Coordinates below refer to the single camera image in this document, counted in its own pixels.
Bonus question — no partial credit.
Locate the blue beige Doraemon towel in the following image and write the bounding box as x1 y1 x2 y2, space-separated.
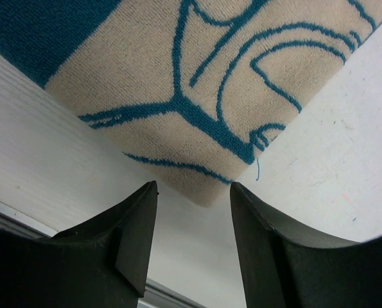
0 1 382 206

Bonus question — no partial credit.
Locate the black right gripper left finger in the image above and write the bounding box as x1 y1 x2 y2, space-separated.
0 181 158 307

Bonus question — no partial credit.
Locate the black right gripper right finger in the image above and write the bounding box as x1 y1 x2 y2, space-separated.
230 182 382 307

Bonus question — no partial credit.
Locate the aluminium extrusion rail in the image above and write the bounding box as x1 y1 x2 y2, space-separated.
0 189 194 307

